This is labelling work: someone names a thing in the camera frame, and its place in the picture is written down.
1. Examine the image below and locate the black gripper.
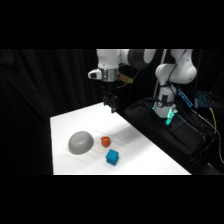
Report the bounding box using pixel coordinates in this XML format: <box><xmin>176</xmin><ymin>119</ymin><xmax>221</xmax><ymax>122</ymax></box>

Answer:
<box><xmin>101</xmin><ymin>80</ymin><xmax>120</xmax><ymax>114</ymax></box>

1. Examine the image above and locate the grey bowl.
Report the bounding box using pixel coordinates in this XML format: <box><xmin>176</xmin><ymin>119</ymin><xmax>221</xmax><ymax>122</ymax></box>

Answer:
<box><xmin>67</xmin><ymin>130</ymin><xmax>95</xmax><ymax>156</ymax></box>

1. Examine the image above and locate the small red orange object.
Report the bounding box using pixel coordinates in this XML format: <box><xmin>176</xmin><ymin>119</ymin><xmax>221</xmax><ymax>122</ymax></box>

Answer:
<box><xmin>100</xmin><ymin>135</ymin><xmax>112</xmax><ymax>148</ymax></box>

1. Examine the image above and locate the blue cube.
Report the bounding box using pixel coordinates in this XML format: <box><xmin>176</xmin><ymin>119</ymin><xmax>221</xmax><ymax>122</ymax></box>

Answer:
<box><xmin>105</xmin><ymin>148</ymin><xmax>120</xmax><ymax>167</ymax></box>

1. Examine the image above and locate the small green light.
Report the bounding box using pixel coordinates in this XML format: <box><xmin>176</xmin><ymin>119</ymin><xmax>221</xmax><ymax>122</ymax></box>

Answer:
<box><xmin>165</xmin><ymin>108</ymin><xmax>177</xmax><ymax>127</ymax></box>

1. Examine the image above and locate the black robot stand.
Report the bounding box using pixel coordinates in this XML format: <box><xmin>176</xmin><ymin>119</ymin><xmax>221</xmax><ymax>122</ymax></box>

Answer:
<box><xmin>123</xmin><ymin>97</ymin><xmax>208</xmax><ymax>169</ymax></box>

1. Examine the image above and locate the black curtain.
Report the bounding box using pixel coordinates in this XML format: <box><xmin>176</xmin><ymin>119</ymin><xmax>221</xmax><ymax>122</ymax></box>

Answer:
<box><xmin>0</xmin><ymin>49</ymin><xmax>224</xmax><ymax>176</ymax></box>

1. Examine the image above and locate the blue lit electronics board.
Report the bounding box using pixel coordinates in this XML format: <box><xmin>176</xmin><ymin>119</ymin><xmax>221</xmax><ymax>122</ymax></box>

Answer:
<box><xmin>176</xmin><ymin>87</ymin><xmax>195</xmax><ymax>108</ymax></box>

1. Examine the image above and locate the black keyboard with blue glow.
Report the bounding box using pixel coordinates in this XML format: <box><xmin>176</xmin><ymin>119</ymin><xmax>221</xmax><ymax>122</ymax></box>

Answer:
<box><xmin>195</xmin><ymin>90</ymin><xmax>219</xmax><ymax>108</ymax></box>

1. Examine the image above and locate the wrist camera with yellowish mount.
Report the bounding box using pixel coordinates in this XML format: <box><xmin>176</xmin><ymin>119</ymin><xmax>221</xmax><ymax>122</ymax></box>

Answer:
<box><xmin>116</xmin><ymin>74</ymin><xmax>135</xmax><ymax>85</ymax></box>

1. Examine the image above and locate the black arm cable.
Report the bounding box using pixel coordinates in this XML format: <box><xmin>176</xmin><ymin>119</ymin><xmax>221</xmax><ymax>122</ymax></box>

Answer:
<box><xmin>152</xmin><ymin>49</ymin><xmax>168</xmax><ymax>101</ymax></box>

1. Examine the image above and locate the yellow cable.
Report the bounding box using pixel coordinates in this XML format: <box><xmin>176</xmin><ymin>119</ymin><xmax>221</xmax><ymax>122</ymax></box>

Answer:
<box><xmin>199</xmin><ymin>108</ymin><xmax>224</xmax><ymax>151</ymax></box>

